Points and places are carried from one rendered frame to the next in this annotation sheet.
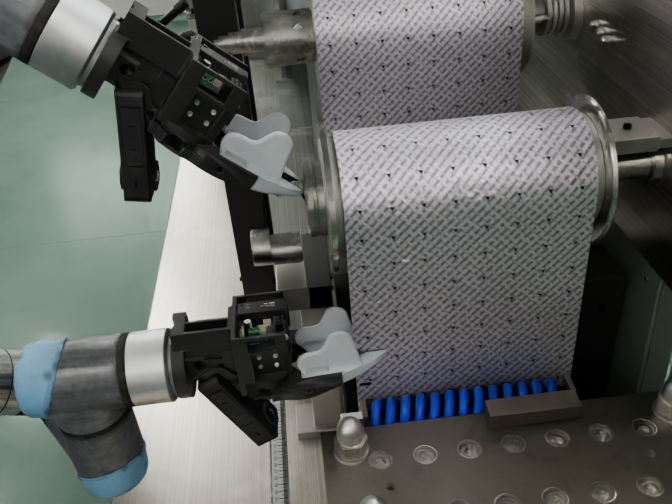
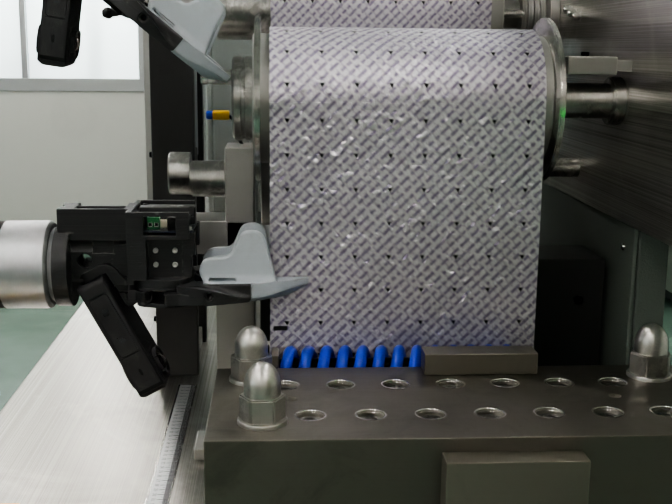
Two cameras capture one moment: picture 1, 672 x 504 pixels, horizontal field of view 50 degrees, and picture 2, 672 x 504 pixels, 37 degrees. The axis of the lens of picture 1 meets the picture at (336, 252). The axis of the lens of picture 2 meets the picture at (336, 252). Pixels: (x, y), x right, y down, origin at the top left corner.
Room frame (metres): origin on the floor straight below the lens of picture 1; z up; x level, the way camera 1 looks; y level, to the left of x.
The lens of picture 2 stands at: (-0.29, -0.06, 1.29)
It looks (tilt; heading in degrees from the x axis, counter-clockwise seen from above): 11 degrees down; 359
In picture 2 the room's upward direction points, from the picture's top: 1 degrees clockwise
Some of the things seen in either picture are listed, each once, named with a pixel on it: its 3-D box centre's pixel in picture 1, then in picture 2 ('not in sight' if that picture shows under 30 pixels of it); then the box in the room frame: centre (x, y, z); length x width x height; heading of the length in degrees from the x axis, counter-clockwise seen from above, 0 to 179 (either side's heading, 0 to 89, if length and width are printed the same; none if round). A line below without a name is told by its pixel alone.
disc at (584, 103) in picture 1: (583, 169); (540, 100); (0.63, -0.25, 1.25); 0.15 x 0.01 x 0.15; 3
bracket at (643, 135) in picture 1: (632, 132); (591, 63); (0.63, -0.30, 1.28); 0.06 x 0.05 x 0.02; 93
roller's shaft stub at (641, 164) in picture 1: (620, 164); (582, 100); (0.63, -0.29, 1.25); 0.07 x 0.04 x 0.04; 93
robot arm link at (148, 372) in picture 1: (158, 363); (36, 263); (0.55, 0.19, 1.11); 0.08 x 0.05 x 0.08; 3
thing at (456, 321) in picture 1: (466, 328); (404, 262); (0.56, -0.13, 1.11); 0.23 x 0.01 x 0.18; 93
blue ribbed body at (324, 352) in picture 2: (467, 404); (403, 364); (0.54, -0.13, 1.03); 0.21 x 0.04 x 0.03; 93
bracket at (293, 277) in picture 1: (307, 332); (222, 302); (0.65, 0.04, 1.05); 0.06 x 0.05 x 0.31; 93
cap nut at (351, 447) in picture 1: (350, 435); (251, 352); (0.49, 0.00, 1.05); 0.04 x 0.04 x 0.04
